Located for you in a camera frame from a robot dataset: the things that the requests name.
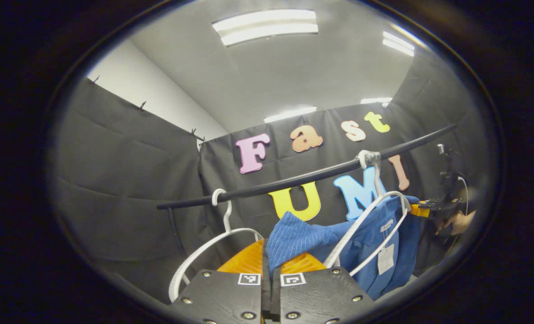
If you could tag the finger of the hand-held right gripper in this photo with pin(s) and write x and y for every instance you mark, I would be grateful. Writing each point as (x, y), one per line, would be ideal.
(438, 208)

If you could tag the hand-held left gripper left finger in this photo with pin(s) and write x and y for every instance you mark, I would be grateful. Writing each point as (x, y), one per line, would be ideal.
(266, 292)

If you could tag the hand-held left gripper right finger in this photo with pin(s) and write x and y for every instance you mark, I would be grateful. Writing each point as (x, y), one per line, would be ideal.
(316, 297)

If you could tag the white clothes hanger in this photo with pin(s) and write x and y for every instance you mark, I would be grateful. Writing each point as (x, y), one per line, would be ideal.
(227, 216)
(369, 164)

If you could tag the black metal clothes rack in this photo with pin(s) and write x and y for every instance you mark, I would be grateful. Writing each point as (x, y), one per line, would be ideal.
(294, 181)

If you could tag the white paper garment tag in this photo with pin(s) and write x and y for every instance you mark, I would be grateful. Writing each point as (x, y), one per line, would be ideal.
(385, 259)

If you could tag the small ceiling light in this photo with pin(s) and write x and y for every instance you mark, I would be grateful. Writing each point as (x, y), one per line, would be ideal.
(375, 101)

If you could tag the large ceiling light panel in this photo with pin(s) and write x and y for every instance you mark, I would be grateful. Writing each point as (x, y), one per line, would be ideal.
(267, 27)

